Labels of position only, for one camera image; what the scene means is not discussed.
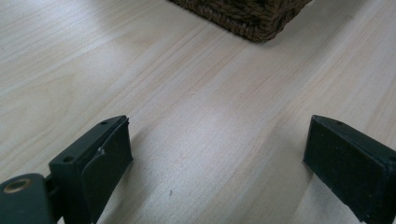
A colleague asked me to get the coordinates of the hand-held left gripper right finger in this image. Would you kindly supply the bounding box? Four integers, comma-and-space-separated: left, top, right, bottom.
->
303, 114, 396, 224

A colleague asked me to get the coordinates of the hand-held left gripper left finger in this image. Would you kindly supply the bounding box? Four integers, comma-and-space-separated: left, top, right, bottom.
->
49, 115, 134, 224

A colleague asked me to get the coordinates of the brown woven basket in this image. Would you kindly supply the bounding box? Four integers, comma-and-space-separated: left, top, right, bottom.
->
169, 0, 312, 43

